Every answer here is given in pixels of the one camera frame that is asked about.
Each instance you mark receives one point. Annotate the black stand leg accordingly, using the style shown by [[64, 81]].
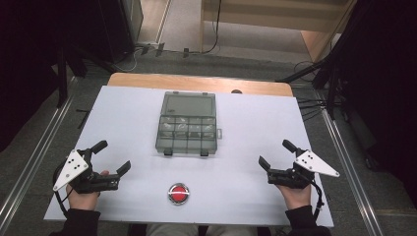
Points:
[[301, 72]]

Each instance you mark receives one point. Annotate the red round chrome-rimmed button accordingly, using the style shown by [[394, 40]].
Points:
[[178, 193]]

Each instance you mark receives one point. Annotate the light wooden shelf unit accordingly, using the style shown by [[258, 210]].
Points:
[[268, 16]]

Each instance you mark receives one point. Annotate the person's right hand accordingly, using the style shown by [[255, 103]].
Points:
[[298, 198]]

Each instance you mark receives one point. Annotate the black curtain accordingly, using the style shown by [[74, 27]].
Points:
[[383, 82], [39, 49]]

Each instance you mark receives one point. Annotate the wooden table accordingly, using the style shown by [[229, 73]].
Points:
[[196, 82]]

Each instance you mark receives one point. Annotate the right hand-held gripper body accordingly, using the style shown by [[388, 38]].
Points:
[[314, 164]]

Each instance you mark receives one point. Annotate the aluminium floor rail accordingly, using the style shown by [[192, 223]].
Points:
[[354, 173], [29, 173]]

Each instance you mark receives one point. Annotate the white table board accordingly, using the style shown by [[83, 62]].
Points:
[[236, 170]]

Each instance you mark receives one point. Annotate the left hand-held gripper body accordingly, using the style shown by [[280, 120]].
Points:
[[70, 170]]

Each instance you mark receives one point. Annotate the grey transparent compartment box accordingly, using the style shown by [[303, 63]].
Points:
[[188, 128]]

